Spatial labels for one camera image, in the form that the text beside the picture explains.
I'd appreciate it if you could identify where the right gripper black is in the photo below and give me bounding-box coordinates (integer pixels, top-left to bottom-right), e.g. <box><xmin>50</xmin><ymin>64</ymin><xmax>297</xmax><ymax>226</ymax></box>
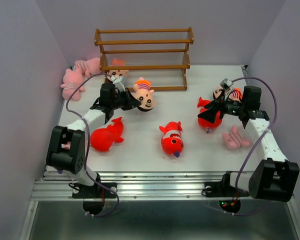
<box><xmin>197</xmin><ymin>88</ymin><xmax>246</xmax><ymax>124</ymax></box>

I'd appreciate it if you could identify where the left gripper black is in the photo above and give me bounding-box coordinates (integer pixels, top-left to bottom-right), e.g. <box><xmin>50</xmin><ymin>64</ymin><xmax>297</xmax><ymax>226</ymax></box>
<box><xmin>110</xmin><ymin>87</ymin><xmax>141</xmax><ymax>111</ymax></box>

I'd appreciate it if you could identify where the doll plush orange cap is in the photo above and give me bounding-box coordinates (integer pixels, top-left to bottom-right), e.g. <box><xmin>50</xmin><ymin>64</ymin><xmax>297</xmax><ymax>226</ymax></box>
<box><xmin>106</xmin><ymin>58</ymin><xmax>129</xmax><ymax>82</ymax></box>

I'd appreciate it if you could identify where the red fish plush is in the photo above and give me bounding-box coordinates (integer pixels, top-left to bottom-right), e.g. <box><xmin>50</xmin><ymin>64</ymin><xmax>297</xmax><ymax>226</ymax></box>
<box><xmin>90</xmin><ymin>117</ymin><xmax>124</xmax><ymax>152</ymax></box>
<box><xmin>197</xmin><ymin>97</ymin><xmax>222</xmax><ymax>134</ymax></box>
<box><xmin>159</xmin><ymin>121</ymin><xmax>184</xmax><ymax>158</ymax></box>
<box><xmin>56</xmin><ymin>144</ymin><xmax>71</xmax><ymax>175</ymax></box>

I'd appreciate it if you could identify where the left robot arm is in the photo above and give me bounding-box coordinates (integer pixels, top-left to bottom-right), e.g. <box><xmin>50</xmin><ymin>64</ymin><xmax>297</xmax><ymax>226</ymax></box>
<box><xmin>46</xmin><ymin>83</ymin><xmax>141</xmax><ymax>197</ymax></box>

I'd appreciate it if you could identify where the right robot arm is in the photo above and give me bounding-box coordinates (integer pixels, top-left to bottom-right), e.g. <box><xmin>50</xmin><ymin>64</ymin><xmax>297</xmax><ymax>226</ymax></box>
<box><xmin>198</xmin><ymin>86</ymin><xmax>300</xmax><ymax>202</ymax></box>

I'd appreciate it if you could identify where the brown wooden three-tier shelf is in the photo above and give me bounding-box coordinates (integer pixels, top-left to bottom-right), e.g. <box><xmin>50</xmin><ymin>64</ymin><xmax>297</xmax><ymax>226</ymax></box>
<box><xmin>94</xmin><ymin>27</ymin><xmax>194</xmax><ymax>91</ymax></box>

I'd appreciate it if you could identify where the pink striped plush right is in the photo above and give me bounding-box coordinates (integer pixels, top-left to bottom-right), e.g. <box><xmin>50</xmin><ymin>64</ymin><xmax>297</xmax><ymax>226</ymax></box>
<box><xmin>221</xmin><ymin>125</ymin><xmax>252</xmax><ymax>151</ymax></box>

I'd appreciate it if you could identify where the pink striped plush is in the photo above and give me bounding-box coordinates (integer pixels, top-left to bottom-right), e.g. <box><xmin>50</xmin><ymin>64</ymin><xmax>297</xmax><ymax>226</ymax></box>
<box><xmin>74</xmin><ymin>57</ymin><xmax>101</xmax><ymax>78</ymax></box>
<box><xmin>221</xmin><ymin>125</ymin><xmax>252</xmax><ymax>151</ymax></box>
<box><xmin>60</xmin><ymin>68</ymin><xmax>84</xmax><ymax>100</ymax></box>

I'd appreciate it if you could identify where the pink striped plush upper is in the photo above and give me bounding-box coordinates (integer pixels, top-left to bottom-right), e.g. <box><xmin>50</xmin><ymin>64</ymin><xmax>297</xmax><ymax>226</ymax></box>
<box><xmin>74</xmin><ymin>57</ymin><xmax>101</xmax><ymax>78</ymax></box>

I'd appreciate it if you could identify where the pink striped plush lower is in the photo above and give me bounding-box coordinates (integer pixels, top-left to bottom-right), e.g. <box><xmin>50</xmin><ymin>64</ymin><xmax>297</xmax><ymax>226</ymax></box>
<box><xmin>60</xmin><ymin>68</ymin><xmax>84</xmax><ymax>100</ymax></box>

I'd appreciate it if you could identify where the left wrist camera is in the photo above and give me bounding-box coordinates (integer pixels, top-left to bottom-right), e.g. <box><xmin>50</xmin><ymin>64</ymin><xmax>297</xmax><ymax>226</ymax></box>
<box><xmin>110</xmin><ymin>75</ymin><xmax>127</xmax><ymax>92</ymax></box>

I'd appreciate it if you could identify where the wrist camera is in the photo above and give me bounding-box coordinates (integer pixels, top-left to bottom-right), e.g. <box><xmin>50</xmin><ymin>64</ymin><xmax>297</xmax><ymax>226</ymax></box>
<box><xmin>219</xmin><ymin>78</ymin><xmax>234</xmax><ymax>92</ymax></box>
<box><xmin>110</xmin><ymin>75</ymin><xmax>127</xmax><ymax>92</ymax></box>

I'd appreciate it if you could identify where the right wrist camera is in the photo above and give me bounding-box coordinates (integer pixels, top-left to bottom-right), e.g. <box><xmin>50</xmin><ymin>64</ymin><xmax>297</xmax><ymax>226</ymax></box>
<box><xmin>219</xmin><ymin>78</ymin><xmax>234</xmax><ymax>92</ymax></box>

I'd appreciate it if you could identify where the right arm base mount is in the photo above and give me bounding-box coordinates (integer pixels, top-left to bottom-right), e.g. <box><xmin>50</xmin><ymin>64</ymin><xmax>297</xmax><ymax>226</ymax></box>
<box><xmin>201</xmin><ymin>181</ymin><xmax>250</xmax><ymax>215</ymax></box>

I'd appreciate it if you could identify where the aluminium mounting rail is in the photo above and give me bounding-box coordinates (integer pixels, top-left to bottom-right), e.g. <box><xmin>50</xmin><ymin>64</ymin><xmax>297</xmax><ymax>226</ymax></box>
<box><xmin>29</xmin><ymin>170</ymin><xmax>295</xmax><ymax>201</ymax></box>

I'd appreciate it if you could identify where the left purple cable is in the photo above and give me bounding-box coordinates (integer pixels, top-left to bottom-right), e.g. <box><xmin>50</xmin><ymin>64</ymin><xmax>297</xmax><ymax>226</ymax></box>
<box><xmin>65</xmin><ymin>73</ymin><xmax>120</xmax><ymax>218</ymax></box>

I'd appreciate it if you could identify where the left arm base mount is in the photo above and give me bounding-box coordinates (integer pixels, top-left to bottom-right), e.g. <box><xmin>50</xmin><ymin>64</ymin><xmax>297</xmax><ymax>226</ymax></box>
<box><xmin>68</xmin><ymin>182</ymin><xmax>120</xmax><ymax>218</ymax></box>

